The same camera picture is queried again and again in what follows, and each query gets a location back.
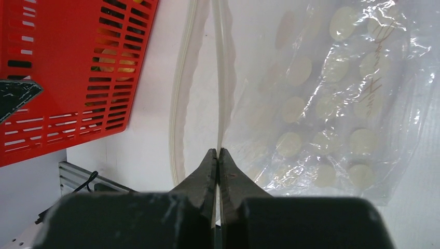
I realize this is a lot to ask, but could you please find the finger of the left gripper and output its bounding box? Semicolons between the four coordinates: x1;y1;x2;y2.
1;79;43;123

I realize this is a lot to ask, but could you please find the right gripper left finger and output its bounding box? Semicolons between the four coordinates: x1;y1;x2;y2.
170;148;217;227

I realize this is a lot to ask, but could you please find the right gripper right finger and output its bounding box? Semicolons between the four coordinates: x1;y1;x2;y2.
218;148;272;227

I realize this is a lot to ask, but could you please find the red plastic basket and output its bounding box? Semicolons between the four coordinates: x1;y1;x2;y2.
1;1;159;166

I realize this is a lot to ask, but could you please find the clear zip top bag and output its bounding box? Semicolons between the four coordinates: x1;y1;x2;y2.
169;1;439;205

